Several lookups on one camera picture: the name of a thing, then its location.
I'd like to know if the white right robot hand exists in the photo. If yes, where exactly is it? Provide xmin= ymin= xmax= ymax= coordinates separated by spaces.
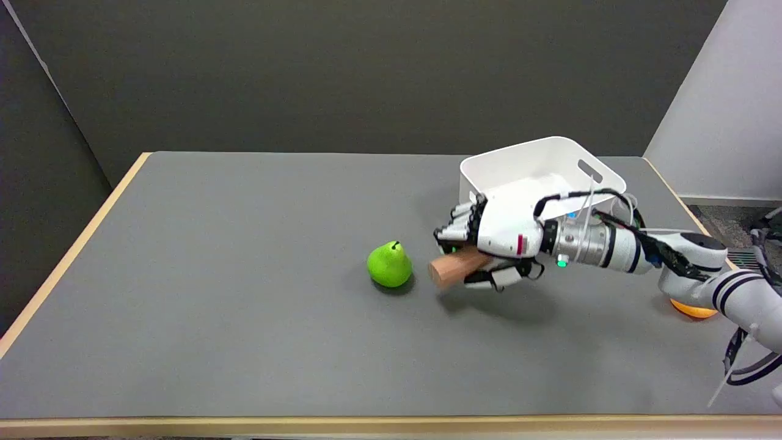
xmin=433 ymin=193 xmax=549 ymax=293

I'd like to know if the wooden cylinder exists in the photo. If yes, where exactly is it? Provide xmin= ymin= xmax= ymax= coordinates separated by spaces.
xmin=428 ymin=249 xmax=493 ymax=290

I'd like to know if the white plastic box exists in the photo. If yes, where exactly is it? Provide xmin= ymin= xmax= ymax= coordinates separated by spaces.
xmin=459 ymin=136 xmax=627 ymax=224

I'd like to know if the green pear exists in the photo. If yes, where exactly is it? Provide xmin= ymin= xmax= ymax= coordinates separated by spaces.
xmin=367 ymin=240 xmax=414 ymax=288

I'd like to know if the orange fruit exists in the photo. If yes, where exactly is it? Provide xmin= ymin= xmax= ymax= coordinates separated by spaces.
xmin=670 ymin=298 xmax=719 ymax=320

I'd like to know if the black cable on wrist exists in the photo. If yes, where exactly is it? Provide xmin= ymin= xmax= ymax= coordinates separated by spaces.
xmin=533 ymin=190 xmax=697 ymax=281

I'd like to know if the white cable tie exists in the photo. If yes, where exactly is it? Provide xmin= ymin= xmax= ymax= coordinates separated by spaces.
xmin=707 ymin=324 xmax=760 ymax=408

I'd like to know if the black cable loop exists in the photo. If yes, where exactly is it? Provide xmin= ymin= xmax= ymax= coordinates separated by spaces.
xmin=723 ymin=327 xmax=782 ymax=386

